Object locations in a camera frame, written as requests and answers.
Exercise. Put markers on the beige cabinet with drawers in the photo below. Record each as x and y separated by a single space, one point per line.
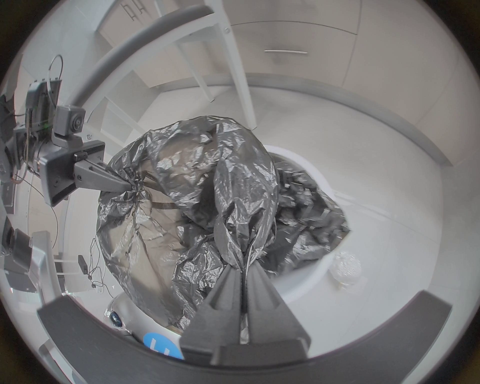
300 33

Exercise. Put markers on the white trash bin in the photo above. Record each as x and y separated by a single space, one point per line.
300 281

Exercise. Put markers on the black plastic bag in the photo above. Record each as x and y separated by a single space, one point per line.
225 180

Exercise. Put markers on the clear plastic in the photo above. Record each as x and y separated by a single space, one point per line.
345 268

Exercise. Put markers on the black power adapter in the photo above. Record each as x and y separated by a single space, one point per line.
82 264

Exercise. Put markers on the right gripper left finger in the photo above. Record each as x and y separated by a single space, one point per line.
215 318

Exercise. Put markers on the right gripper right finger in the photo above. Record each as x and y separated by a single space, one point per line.
273 318

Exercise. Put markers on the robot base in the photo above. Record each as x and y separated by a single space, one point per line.
131 318

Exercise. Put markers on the grey padded white-framed chair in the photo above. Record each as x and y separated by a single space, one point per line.
234 75

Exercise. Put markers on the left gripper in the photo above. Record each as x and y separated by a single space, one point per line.
58 180

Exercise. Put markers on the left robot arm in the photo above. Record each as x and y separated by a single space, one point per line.
41 108

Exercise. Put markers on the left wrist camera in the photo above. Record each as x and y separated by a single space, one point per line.
67 120

